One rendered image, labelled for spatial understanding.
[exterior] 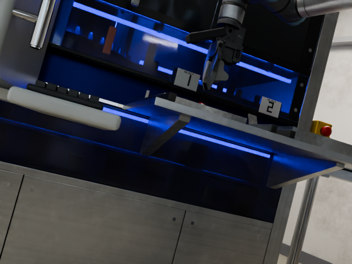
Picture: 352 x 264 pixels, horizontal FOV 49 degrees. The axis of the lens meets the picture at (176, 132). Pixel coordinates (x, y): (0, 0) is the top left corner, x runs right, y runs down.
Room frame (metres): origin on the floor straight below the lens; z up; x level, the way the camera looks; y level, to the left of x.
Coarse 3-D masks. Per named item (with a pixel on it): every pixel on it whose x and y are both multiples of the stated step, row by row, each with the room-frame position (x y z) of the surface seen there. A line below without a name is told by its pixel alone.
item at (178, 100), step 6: (150, 96) 1.19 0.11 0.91; (180, 102) 1.05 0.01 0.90; (186, 102) 1.06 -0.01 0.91; (192, 102) 1.06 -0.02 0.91; (198, 108) 1.07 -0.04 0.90; (204, 108) 1.07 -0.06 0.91; (210, 108) 1.08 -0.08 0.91; (216, 114) 1.08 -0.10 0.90; (222, 114) 1.09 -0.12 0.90; (228, 114) 1.09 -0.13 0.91; (240, 120) 1.11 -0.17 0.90; (246, 120) 1.11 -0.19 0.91
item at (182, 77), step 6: (180, 72) 1.31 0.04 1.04; (186, 72) 1.32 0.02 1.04; (180, 78) 1.31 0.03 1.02; (186, 78) 1.32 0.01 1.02; (192, 78) 1.33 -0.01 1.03; (198, 78) 1.33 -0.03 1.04; (174, 84) 1.31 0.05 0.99; (180, 84) 1.32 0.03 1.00; (186, 84) 1.32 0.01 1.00; (192, 84) 1.33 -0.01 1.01; (192, 90) 1.33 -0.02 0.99
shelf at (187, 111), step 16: (144, 112) 1.18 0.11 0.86; (160, 112) 1.04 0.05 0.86; (176, 112) 0.93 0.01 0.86; (192, 112) 0.92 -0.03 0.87; (192, 128) 1.32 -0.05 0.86; (208, 128) 1.14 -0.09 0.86; (224, 128) 1.01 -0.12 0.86; (240, 128) 0.95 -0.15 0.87; (256, 128) 0.97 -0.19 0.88; (256, 144) 1.26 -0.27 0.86; (272, 144) 1.10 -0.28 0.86; (288, 144) 1.00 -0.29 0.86; (304, 144) 1.01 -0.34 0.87; (336, 160) 1.07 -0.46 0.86
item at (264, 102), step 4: (264, 100) 1.41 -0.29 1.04; (268, 100) 1.42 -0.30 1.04; (272, 100) 1.42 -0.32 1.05; (260, 104) 1.41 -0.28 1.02; (264, 104) 1.41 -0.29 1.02; (268, 104) 1.42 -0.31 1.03; (276, 104) 1.43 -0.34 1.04; (280, 104) 1.43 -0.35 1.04; (260, 108) 1.41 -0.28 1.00; (264, 108) 1.41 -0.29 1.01; (276, 108) 1.43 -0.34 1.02; (260, 112) 1.41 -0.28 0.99; (264, 112) 1.41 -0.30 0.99; (268, 112) 1.42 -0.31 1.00; (272, 112) 1.42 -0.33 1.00; (276, 112) 1.43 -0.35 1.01; (276, 116) 1.43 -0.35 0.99
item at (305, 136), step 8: (280, 128) 1.08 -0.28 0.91; (288, 128) 1.04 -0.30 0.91; (296, 128) 1.03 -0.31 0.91; (296, 136) 1.03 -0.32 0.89; (304, 136) 1.04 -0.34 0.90; (312, 136) 1.04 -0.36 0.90; (320, 136) 1.05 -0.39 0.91; (312, 144) 1.05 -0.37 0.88; (320, 144) 1.05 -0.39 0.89; (328, 144) 1.06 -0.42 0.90; (336, 144) 1.07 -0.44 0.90; (344, 144) 1.08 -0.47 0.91; (344, 152) 1.08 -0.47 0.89
